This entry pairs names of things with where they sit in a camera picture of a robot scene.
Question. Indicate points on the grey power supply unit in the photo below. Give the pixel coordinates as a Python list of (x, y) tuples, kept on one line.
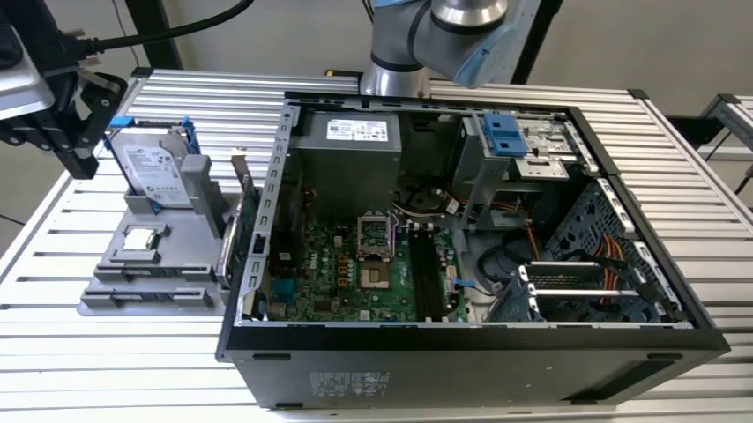
[(347, 176)]

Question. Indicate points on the round grey plastic disc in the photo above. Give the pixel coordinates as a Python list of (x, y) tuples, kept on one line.
[(432, 196)]

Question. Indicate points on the blue drive bay latch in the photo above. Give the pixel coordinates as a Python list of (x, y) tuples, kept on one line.
[(502, 132)]

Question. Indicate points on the green graphics card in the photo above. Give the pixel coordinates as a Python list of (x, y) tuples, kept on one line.
[(250, 202)]

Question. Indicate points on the CPU socket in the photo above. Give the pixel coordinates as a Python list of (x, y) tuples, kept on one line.
[(376, 275)]

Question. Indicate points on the blue data connector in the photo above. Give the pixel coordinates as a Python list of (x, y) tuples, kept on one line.
[(462, 282)]

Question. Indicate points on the black RAM slot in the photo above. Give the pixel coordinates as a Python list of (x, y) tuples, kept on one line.
[(434, 264), (418, 264)]

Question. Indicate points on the yellow black plug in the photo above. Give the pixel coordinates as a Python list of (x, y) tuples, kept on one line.
[(332, 72)]

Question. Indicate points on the grey parts rack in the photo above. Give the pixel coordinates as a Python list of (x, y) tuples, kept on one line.
[(176, 255)]

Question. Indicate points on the black case fan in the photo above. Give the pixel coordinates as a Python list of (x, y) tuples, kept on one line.
[(291, 211)]

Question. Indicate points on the aluminium side table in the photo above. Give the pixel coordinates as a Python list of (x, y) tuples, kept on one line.
[(729, 110)]

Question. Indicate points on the disk bay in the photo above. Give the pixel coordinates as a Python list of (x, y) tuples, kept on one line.
[(511, 302)]

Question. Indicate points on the black PC case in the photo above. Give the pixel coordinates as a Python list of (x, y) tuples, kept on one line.
[(470, 374)]

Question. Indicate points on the green motherboard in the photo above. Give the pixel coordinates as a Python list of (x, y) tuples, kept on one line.
[(330, 282)]

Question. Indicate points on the hard disk in blue carrier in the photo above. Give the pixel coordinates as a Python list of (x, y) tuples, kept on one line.
[(149, 163)]

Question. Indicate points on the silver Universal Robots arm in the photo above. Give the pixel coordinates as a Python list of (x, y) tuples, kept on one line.
[(391, 44)]

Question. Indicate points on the silver CPU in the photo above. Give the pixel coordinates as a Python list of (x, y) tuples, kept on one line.
[(140, 239)]

